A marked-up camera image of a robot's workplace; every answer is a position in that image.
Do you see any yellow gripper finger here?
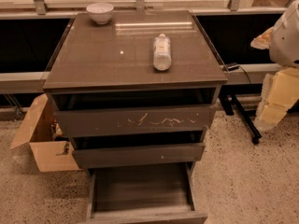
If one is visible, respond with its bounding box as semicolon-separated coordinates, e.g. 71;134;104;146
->
250;27;273;49
254;68;299;131

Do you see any black metal stand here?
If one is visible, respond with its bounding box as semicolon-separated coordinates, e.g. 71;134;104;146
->
219;86;262;145

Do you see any grey top drawer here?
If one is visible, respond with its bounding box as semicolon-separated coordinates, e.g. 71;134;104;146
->
54;89;216;137

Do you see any small black device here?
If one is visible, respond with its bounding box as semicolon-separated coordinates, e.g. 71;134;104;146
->
225;63;240;71

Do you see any white ceramic bowl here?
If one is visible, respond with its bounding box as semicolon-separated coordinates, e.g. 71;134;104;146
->
86;3;114;24

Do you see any open cardboard box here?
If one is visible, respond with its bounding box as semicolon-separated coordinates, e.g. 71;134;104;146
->
10;94;79;172

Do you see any grey drawer cabinet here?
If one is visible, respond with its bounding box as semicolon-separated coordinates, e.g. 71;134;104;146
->
42;9;229;173

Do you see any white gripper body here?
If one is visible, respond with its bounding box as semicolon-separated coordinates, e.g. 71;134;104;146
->
269;0;299;68

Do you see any clear plastic water bottle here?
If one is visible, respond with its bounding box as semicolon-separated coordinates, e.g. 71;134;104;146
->
153;34;172;71

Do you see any grey bottom drawer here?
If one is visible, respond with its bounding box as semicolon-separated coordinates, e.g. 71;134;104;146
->
84;163;207;224

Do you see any grey middle drawer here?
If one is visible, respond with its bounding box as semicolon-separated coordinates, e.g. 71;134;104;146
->
73;131;205;169

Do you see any grey drawer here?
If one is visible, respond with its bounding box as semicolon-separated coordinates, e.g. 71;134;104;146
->
84;163;207;224
54;89;216;137
73;131;205;169

